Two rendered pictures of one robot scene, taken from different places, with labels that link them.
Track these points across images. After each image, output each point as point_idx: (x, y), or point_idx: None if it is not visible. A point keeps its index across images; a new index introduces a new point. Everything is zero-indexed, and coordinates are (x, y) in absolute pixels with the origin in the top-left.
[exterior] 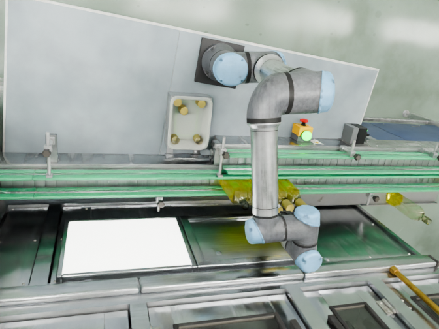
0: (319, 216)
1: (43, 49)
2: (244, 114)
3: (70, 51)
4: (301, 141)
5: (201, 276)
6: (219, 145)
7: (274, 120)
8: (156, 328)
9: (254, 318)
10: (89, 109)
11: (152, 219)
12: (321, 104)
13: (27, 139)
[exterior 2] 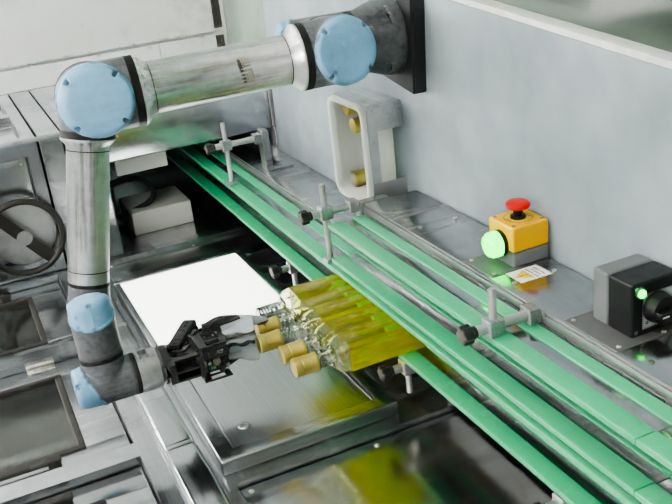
0: (77, 314)
1: (279, 9)
2: (449, 157)
3: (292, 13)
4: (495, 258)
5: None
6: (346, 202)
7: (61, 133)
8: (50, 365)
9: (72, 430)
10: (313, 102)
11: (276, 293)
12: (62, 119)
13: (286, 135)
